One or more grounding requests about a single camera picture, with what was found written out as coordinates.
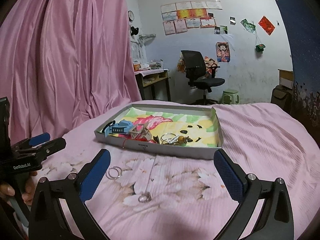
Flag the black office chair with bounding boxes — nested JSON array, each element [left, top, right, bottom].
[[181, 50, 225, 106]]

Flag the silver finger ring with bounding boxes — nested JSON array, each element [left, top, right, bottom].
[[138, 191, 153, 203]]

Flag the green hanging ornament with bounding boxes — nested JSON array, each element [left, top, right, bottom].
[[255, 43, 266, 53]]

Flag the silver bangle rings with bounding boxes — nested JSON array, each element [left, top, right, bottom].
[[105, 166, 123, 181]]

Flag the black white carabiner keychain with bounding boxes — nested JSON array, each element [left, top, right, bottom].
[[153, 136, 160, 144]]

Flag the grey cardboard tray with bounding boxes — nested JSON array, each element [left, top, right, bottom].
[[94, 101, 223, 160]]

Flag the pink satin curtain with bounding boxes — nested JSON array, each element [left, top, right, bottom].
[[1, 0, 140, 143]]

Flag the red paper wall decoration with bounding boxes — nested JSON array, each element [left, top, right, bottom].
[[258, 16, 275, 35]]

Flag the cartoon cushion on chair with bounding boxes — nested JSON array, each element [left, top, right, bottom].
[[204, 56, 218, 78]]

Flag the yellow bead keyring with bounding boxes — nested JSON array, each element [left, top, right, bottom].
[[160, 133, 193, 146]]

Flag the pink floral bedspread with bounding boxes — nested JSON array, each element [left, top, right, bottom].
[[24, 101, 320, 240]]

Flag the beige hair claw clip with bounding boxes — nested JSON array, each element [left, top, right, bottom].
[[129, 124, 152, 141]]

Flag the left hand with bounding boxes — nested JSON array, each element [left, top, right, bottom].
[[0, 171, 38, 207]]

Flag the colourful cartoon cloth liner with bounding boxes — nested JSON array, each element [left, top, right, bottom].
[[95, 104, 223, 148]]

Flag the blue hair claw clip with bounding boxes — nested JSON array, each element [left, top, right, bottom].
[[102, 120, 133, 137]]

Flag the blue starry fabric wardrobe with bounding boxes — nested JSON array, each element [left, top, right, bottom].
[[276, 0, 319, 143]]

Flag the green plastic stool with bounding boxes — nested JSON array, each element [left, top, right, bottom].
[[222, 89, 240, 105]]

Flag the certificates on wall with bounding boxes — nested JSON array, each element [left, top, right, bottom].
[[161, 0, 222, 36]]

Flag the cardboard box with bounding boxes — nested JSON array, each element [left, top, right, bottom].
[[271, 69, 294, 114]]

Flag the cartoon wall poster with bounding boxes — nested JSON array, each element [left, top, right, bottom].
[[216, 42, 231, 63]]

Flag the wooden desk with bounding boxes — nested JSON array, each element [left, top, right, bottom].
[[135, 69, 171, 101]]

